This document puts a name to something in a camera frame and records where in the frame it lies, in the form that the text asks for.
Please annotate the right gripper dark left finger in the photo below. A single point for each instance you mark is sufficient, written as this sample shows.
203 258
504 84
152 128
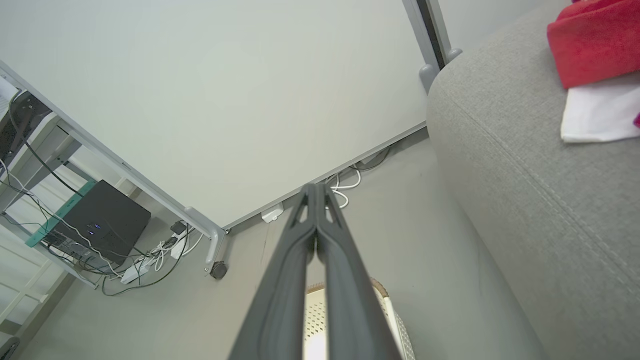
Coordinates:
280 300

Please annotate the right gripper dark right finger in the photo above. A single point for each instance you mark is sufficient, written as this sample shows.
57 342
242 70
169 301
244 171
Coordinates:
350 300

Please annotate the red sports jersey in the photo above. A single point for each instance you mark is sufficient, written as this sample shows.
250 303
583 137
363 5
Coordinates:
595 42

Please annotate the beige perforated laundry basket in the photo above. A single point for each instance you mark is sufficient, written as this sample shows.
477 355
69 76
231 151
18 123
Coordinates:
395 320

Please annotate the white plastic floor block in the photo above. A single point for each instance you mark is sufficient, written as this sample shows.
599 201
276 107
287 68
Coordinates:
272 213

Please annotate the grey partition leg with caster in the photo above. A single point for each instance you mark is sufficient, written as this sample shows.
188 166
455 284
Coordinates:
212 240

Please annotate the white power strip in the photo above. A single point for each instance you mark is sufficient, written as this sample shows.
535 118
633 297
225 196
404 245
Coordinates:
135 272
150 282

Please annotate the black computer box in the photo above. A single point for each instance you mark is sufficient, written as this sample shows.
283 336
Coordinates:
102 222

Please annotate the grey fabric sofa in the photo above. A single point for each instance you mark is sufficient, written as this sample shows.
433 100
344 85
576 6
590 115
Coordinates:
540 200

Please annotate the large white partition panel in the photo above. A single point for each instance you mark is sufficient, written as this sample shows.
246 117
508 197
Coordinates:
225 90

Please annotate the teal table crossbar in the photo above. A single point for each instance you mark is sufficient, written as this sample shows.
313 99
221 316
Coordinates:
60 214

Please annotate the grey partition foot pair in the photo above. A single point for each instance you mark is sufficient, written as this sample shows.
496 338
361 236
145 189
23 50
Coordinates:
440 65

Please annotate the black electronic device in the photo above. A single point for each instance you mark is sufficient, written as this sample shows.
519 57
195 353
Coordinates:
22 125

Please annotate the white garment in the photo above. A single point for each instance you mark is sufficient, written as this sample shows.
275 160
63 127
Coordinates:
600 112

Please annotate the narrow white partition panel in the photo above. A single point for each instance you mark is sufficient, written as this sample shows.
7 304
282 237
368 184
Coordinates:
490 20

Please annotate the magenta cloth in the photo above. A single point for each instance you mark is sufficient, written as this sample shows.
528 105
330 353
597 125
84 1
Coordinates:
637 120

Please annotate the grey metal table frame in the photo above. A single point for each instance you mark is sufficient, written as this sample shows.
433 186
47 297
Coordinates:
35 165

